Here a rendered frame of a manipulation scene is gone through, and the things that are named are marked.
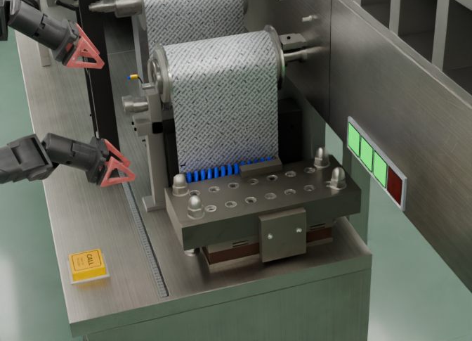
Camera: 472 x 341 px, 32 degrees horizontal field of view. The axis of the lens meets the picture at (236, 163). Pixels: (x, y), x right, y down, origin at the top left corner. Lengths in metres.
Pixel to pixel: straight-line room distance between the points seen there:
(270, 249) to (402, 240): 1.67
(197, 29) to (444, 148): 0.83
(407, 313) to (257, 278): 1.36
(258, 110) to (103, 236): 0.46
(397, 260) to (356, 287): 1.42
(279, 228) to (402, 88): 0.46
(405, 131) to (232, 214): 0.45
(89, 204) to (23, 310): 1.21
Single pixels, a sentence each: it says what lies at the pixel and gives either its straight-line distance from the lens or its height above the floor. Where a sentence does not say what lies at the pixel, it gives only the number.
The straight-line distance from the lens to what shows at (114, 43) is 2.80.
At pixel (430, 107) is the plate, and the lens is 1.35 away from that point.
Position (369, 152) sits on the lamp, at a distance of 1.59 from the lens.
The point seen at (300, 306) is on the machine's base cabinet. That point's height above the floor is 0.80.
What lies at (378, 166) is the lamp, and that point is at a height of 1.19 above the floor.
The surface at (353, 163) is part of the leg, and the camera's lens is 2.16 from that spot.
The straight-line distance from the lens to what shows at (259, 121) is 1.83.
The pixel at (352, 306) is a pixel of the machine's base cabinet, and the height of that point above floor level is 0.76.
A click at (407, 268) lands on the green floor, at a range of 3.23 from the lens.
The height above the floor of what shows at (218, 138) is 1.11.
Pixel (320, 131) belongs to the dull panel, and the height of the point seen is 1.06.
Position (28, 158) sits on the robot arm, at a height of 1.17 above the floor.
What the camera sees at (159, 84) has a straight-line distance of 1.76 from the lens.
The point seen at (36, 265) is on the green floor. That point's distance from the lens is 3.37.
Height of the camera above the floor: 2.01
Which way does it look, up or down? 31 degrees down
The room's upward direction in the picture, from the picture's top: 3 degrees counter-clockwise
